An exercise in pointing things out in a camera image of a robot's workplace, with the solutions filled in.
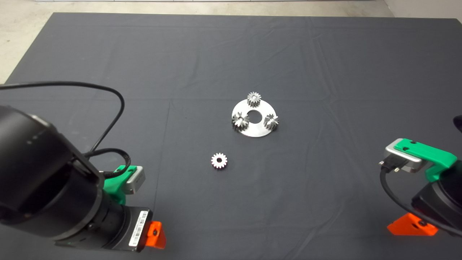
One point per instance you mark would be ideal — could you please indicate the green left camera mount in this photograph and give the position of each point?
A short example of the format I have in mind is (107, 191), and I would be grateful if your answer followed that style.
(115, 187)

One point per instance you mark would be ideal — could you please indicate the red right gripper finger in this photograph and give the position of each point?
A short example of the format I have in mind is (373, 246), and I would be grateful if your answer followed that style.
(411, 225)

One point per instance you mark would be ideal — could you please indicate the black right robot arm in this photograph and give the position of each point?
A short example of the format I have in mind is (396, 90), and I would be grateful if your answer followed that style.
(457, 184)

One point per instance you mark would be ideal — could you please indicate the round metal plate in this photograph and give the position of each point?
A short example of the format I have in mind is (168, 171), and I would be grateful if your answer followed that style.
(254, 130)

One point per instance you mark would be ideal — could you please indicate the small steel gear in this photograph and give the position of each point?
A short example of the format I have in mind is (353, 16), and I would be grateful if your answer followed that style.
(254, 99)
(271, 122)
(219, 160)

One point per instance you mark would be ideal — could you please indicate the silver left camera box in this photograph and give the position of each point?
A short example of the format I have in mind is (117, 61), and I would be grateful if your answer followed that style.
(135, 180)

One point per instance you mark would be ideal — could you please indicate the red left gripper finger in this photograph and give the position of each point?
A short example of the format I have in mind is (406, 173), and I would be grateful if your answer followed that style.
(156, 236)

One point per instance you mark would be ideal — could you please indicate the silver right camera box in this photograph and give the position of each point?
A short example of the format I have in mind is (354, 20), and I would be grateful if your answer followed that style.
(408, 160)

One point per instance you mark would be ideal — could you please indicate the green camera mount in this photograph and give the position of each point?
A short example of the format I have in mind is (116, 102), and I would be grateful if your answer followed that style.
(115, 187)
(426, 151)

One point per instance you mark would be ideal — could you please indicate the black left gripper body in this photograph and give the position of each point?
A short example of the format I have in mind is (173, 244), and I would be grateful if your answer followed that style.
(131, 231)

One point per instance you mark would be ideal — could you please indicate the green right camera mount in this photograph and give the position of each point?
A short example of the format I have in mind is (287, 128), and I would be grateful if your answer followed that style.
(426, 151)

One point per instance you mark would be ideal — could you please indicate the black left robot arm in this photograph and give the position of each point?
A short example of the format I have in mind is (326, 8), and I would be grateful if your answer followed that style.
(43, 173)

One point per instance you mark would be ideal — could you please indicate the dark grey table cloth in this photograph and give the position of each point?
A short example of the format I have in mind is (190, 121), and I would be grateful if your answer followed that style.
(325, 72)

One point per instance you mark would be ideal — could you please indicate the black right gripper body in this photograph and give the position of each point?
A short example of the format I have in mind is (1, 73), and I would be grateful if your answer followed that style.
(433, 202)

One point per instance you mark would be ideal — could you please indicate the large steel gear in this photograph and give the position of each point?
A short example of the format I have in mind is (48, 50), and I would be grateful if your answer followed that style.
(240, 122)

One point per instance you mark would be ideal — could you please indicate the silver camera box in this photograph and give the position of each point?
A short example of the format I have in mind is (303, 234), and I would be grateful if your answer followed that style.
(408, 160)
(135, 180)

